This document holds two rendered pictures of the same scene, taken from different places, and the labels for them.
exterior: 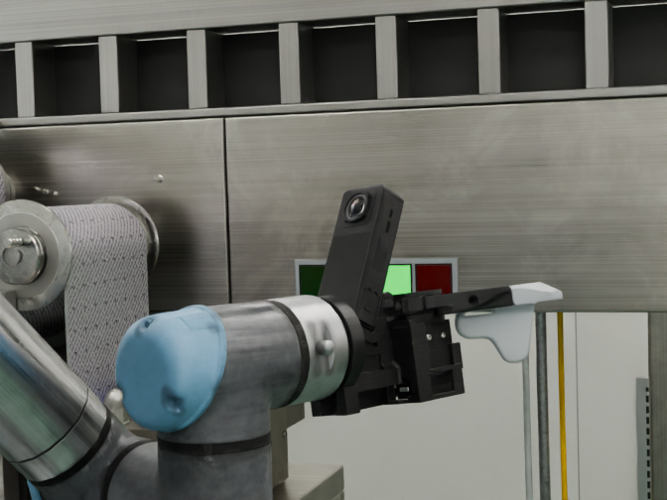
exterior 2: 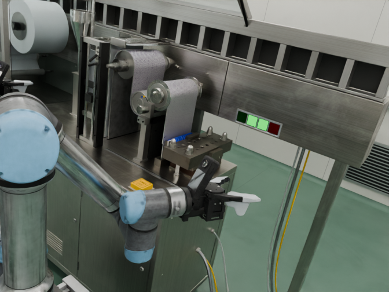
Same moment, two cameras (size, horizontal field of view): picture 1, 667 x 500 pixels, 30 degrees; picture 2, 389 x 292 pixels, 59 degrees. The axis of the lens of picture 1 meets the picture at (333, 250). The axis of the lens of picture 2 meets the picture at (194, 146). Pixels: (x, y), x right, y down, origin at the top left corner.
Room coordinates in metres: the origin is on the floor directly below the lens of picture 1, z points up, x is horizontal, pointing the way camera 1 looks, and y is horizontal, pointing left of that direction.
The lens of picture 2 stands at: (0.15, -0.18, 1.69)
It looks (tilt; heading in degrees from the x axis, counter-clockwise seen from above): 22 degrees down; 14
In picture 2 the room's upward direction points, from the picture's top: 10 degrees clockwise
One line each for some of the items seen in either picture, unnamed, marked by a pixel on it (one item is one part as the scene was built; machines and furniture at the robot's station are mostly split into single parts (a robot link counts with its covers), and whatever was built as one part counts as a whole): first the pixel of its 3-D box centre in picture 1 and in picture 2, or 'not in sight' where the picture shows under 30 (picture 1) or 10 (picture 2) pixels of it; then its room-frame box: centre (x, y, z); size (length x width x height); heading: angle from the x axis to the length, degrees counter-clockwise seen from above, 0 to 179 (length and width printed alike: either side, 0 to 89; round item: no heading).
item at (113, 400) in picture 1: (115, 406); (172, 142); (1.60, 0.29, 1.05); 0.04 x 0.04 x 0.04
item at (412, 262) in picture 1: (374, 282); (257, 122); (1.84, -0.06, 1.19); 0.25 x 0.01 x 0.07; 72
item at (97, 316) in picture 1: (110, 346); (179, 121); (1.74, 0.32, 1.11); 0.23 x 0.01 x 0.18; 162
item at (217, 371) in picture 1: (209, 368); (144, 206); (0.82, 0.08, 1.21); 0.11 x 0.08 x 0.09; 135
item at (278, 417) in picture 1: (270, 446); (214, 160); (1.74, 0.10, 0.97); 0.10 x 0.03 x 0.11; 162
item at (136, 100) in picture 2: not in sight; (156, 99); (1.81, 0.49, 1.18); 0.26 x 0.12 x 0.12; 162
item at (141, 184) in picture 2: not in sight; (141, 185); (1.38, 0.33, 0.91); 0.07 x 0.07 x 0.02; 72
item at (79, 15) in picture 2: not in sight; (83, 16); (1.97, 1.06, 1.50); 0.14 x 0.14 x 0.06
